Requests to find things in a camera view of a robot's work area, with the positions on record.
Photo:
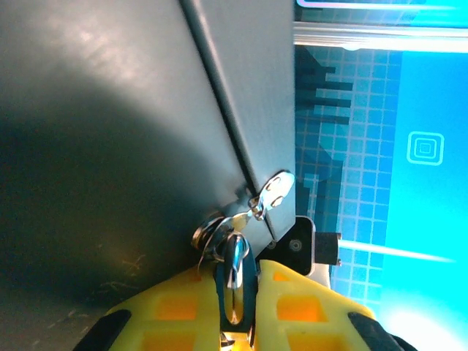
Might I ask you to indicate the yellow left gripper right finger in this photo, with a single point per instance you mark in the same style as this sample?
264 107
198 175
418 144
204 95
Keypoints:
329 329

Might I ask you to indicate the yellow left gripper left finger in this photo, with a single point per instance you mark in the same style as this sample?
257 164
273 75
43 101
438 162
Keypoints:
175 329

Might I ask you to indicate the blue padlock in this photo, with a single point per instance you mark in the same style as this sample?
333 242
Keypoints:
249 292

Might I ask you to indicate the silver hasp latch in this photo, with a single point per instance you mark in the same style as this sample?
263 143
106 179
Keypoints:
276 192

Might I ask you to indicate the blue circuit pattern backdrop panel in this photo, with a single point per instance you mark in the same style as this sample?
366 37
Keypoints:
438 14
420 201

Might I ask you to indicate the starry night print tin box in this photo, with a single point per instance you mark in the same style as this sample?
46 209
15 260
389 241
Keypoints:
109 109

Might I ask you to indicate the black bracket with screw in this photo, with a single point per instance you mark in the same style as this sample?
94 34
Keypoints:
292 245

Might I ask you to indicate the aluminium frame rail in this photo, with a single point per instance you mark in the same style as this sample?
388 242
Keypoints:
384 36

